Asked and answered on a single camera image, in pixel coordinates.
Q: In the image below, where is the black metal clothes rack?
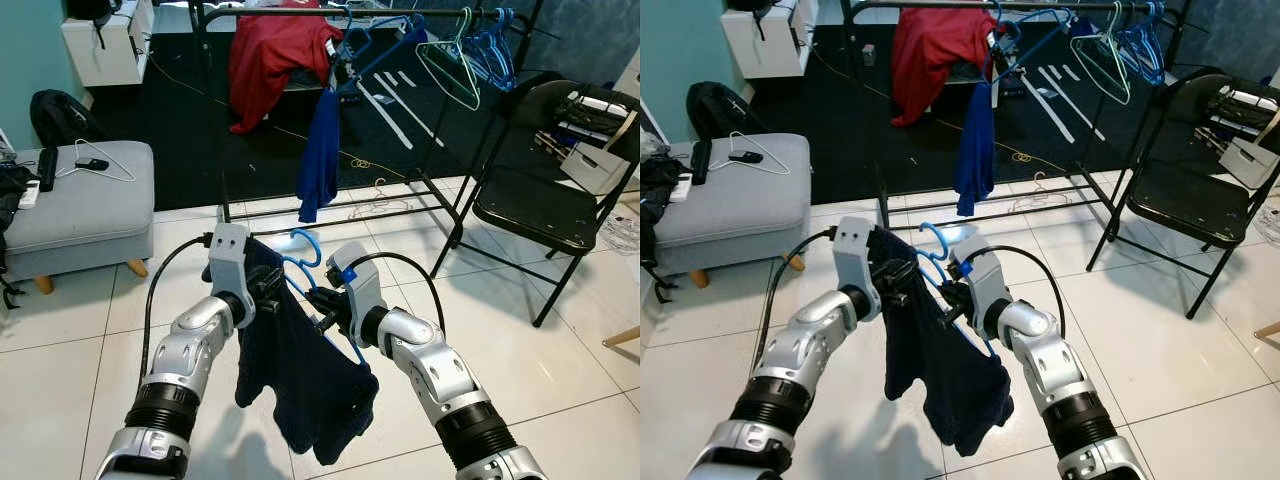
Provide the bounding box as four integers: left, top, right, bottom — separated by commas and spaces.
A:
188, 0, 546, 251
845, 0, 1196, 246

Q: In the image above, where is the black clothes pile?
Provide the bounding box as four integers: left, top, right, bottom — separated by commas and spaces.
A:
640, 155, 691, 304
0, 160, 36, 309

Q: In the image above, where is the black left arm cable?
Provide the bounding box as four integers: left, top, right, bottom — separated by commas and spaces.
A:
757, 228, 841, 381
140, 235, 216, 391

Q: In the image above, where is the navy polo shirt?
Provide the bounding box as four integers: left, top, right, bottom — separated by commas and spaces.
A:
865, 228, 1016, 458
232, 237, 381, 466

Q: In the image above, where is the black floor carpet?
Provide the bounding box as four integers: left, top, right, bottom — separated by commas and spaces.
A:
735, 25, 1231, 201
75, 30, 581, 211

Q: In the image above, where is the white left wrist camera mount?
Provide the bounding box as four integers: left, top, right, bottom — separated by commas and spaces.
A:
833, 216, 881, 301
205, 222, 253, 306

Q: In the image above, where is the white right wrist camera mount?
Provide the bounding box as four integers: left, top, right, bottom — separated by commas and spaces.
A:
325, 242, 389, 346
955, 235, 1016, 336

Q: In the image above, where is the black white striped bundle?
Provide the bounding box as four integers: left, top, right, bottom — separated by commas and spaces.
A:
1195, 85, 1280, 191
535, 90, 640, 196

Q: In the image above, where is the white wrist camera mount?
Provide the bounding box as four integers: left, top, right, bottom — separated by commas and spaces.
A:
325, 242, 389, 346
833, 216, 881, 301
955, 235, 1016, 336
205, 222, 253, 306

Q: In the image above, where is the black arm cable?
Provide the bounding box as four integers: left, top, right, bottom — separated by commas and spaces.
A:
345, 252, 448, 336
975, 245, 1068, 336
757, 228, 841, 381
140, 235, 216, 391

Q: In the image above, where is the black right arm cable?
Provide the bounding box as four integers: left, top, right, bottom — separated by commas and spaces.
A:
345, 252, 448, 336
975, 245, 1068, 336

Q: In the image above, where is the black folding chair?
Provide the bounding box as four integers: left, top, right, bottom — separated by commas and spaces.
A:
430, 72, 640, 329
1085, 68, 1280, 321

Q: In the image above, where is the pink wire hanger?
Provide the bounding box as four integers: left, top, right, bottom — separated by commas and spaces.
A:
1005, 170, 1076, 213
345, 177, 416, 221

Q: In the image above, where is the white paper sheet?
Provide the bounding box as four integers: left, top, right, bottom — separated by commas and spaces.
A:
1252, 195, 1280, 246
598, 205, 640, 256

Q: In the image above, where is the white wire hanger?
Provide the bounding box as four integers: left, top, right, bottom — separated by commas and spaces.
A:
55, 137, 136, 183
712, 130, 791, 176

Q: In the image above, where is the red cloth cover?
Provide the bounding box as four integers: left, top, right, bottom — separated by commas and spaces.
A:
228, 0, 346, 134
890, 5, 1006, 128

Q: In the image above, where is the grey upholstered ottoman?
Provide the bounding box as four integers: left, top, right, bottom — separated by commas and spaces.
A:
0, 140, 156, 294
655, 133, 813, 289

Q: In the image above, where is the white shelf unit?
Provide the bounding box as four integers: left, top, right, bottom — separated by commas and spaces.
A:
60, 0, 156, 88
720, 0, 819, 81

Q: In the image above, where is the royal blue garment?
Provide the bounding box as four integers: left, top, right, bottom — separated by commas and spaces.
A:
953, 80, 998, 218
296, 85, 343, 224

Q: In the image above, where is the black backpack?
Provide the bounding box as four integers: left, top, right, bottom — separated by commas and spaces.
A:
685, 82, 766, 141
30, 88, 106, 146

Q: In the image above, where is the thin yellow cord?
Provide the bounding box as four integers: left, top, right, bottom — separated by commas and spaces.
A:
150, 55, 401, 179
810, 50, 1061, 171

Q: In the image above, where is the white flat slat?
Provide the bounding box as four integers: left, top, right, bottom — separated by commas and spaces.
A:
1038, 65, 1108, 143
1020, 70, 1076, 146
358, 78, 414, 151
375, 70, 446, 149

